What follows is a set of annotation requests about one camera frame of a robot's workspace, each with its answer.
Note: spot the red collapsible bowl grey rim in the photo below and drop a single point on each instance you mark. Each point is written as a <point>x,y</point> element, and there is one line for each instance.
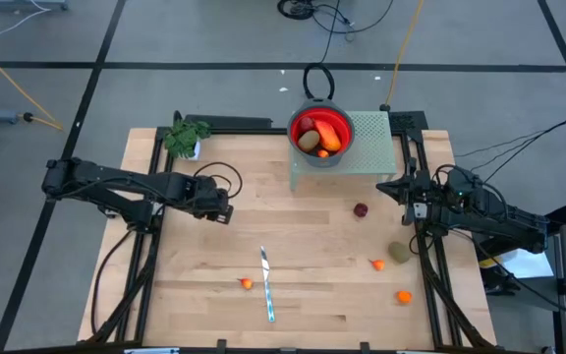
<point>343,125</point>

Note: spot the round orange tangerine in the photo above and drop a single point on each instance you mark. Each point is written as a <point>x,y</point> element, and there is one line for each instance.
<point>404,297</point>

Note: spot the white sheet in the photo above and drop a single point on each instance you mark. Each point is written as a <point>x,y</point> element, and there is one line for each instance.
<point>524,265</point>

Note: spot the dark red pomegranate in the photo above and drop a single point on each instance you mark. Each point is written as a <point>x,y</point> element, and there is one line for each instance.
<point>306,124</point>

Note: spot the green perforated metal stand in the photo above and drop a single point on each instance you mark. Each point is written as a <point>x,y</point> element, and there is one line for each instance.
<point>371,142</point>

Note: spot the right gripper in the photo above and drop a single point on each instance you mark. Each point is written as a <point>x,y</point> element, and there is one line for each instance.
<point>430,199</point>

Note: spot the red orange mango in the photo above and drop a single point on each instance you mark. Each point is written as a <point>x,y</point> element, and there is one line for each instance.
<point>328,136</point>

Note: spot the small orange fruit with stem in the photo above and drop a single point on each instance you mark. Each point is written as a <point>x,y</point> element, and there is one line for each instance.
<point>323,153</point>
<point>378,265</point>

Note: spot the black perforated plate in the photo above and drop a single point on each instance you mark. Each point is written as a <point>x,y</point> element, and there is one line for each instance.
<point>408,120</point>

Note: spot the brown kiwi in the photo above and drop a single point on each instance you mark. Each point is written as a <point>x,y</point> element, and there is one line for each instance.
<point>399,252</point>
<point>308,141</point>

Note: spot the black table clamp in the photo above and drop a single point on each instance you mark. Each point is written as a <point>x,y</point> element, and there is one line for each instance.
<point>364,346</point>
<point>221,345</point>

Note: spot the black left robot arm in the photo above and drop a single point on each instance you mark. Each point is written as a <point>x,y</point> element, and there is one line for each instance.
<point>116,179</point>

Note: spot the black aluminium table frame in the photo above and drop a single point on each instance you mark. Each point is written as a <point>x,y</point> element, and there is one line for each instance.
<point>243,131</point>

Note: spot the long black box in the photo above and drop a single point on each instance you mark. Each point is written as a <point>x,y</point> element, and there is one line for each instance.
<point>229,121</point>

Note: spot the green plant in white pot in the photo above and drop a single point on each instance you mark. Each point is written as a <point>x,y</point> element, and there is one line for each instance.
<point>182,137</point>

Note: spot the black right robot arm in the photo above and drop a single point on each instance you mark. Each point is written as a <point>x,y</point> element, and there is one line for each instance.
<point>499,218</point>

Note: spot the yellow-orange blocky fruit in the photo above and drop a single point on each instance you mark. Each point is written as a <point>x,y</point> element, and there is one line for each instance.
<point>247,283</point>

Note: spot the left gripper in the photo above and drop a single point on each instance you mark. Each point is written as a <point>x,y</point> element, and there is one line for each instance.
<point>211,199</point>

